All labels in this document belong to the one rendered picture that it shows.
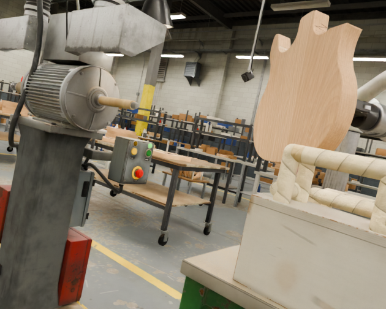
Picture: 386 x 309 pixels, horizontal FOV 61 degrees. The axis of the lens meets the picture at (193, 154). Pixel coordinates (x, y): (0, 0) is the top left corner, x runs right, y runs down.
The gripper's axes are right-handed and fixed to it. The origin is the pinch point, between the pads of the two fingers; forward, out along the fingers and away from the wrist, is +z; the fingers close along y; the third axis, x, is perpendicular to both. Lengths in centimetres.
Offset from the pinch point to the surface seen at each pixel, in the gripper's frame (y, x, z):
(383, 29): 744, 563, -756
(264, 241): -19.0, -35.2, 16.9
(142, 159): 78, -23, 26
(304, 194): -16.2, -25.1, 8.1
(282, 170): -19.8, -21.7, 16.5
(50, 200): 77, -48, 60
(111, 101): 50, -6, 46
